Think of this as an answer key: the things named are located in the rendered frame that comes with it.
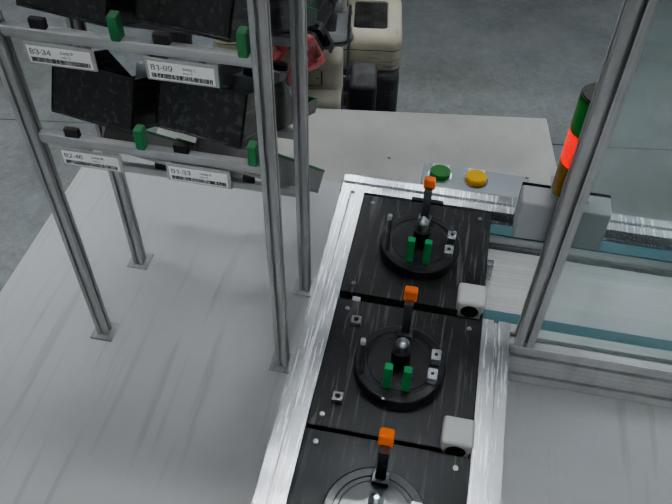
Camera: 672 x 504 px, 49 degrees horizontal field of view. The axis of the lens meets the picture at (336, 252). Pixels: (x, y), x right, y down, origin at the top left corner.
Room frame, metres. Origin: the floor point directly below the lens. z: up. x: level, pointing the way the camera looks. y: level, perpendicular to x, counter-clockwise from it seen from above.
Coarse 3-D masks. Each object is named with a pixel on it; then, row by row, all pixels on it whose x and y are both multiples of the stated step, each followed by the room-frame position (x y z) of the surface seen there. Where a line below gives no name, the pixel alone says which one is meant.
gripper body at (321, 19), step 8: (312, 0) 1.08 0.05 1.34; (320, 0) 1.08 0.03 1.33; (320, 8) 1.08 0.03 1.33; (328, 8) 1.08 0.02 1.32; (320, 16) 1.07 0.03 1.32; (328, 16) 1.08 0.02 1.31; (320, 24) 1.03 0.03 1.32; (320, 32) 1.02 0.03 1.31; (328, 32) 1.04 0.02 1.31; (320, 40) 1.05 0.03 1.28; (328, 40) 1.04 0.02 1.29; (328, 48) 1.04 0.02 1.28
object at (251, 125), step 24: (168, 96) 0.81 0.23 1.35; (192, 96) 0.80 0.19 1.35; (216, 96) 0.79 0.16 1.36; (240, 96) 0.78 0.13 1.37; (288, 96) 0.90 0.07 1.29; (168, 120) 0.80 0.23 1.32; (192, 120) 0.79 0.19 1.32; (216, 120) 0.78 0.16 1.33; (240, 120) 0.77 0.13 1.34; (288, 120) 0.89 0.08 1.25; (240, 144) 0.76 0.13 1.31
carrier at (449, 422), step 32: (384, 320) 0.73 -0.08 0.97; (416, 320) 0.73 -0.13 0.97; (448, 320) 0.73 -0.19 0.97; (352, 352) 0.67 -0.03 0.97; (384, 352) 0.65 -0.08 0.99; (416, 352) 0.66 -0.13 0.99; (448, 352) 0.67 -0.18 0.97; (320, 384) 0.61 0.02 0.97; (352, 384) 0.61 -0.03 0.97; (384, 384) 0.59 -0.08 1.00; (416, 384) 0.60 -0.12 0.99; (448, 384) 0.61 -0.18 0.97; (320, 416) 0.55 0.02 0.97; (352, 416) 0.55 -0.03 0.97; (384, 416) 0.56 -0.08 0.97; (416, 416) 0.56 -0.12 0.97; (448, 416) 0.55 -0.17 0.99; (448, 448) 0.50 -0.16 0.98
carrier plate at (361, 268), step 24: (360, 216) 0.97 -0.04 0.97; (384, 216) 0.97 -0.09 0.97; (432, 216) 0.97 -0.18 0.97; (456, 216) 0.97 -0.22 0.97; (480, 216) 0.98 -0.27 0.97; (360, 240) 0.91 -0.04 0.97; (480, 240) 0.91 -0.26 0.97; (360, 264) 0.85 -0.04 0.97; (384, 264) 0.85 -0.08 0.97; (456, 264) 0.86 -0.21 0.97; (480, 264) 0.86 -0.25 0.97; (360, 288) 0.80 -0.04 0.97; (384, 288) 0.80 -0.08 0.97; (432, 288) 0.80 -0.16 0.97; (456, 288) 0.80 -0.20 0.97; (432, 312) 0.76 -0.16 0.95; (456, 312) 0.76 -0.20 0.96
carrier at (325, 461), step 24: (312, 432) 0.53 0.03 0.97; (312, 456) 0.49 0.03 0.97; (336, 456) 0.49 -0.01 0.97; (360, 456) 0.49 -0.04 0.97; (408, 456) 0.49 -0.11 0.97; (432, 456) 0.49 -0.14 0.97; (456, 456) 0.49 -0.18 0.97; (312, 480) 0.45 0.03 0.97; (336, 480) 0.45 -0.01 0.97; (360, 480) 0.45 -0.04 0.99; (384, 480) 0.44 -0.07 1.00; (408, 480) 0.46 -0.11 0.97; (432, 480) 0.46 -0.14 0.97; (456, 480) 0.46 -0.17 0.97
